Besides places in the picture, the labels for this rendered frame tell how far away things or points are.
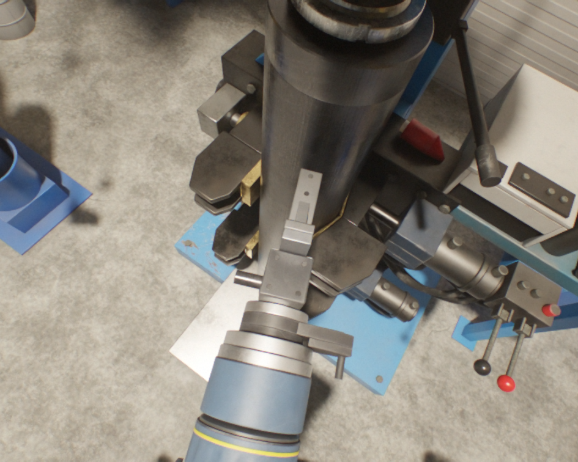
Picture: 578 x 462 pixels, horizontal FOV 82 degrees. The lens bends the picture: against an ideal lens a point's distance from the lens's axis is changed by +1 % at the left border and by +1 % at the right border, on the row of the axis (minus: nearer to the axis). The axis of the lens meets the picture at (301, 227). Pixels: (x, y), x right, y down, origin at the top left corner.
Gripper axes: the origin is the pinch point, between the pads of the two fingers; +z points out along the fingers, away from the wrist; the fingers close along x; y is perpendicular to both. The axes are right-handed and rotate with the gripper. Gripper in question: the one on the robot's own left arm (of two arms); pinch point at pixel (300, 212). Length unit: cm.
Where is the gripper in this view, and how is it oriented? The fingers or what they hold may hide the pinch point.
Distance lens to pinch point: 44.3
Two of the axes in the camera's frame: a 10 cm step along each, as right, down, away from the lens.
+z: 2.0, -8.9, 4.1
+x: -1.3, 3.9, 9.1
